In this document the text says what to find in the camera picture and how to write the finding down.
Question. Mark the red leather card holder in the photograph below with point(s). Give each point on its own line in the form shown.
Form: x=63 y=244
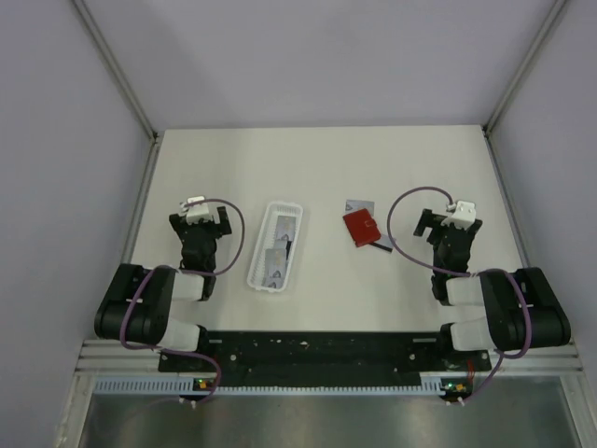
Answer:
x=362 y=227

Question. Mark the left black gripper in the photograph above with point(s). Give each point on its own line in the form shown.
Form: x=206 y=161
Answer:
x=219 y=229

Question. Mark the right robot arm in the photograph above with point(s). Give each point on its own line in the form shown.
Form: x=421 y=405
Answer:
x=509 y=307

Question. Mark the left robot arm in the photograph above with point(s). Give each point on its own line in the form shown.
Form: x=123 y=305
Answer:
x=150 y=322

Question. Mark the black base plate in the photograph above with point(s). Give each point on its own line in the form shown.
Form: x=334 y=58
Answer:
x=334 y=358

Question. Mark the white slotted cable duct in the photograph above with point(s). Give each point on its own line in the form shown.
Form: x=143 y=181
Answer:
x=197 y=386

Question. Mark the white plastic basket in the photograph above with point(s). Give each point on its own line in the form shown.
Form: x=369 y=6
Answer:
x=265 y=240

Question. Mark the middle card in basket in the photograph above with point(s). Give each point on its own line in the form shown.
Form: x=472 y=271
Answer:
x=283 y=244

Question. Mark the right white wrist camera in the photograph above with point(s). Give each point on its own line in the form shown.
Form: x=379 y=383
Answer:
x=462 y=212

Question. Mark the silver card on table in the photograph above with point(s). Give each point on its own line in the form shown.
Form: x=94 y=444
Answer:
x=355 y=205

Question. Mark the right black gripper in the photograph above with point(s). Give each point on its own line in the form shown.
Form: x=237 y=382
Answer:
x=432 y=220

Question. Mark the aluminium frame rail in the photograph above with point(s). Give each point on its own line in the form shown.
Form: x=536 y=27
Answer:
x=110 y=357

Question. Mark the silver magnetic stripe card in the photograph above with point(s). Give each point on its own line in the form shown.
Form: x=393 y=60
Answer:
x=384 y=244

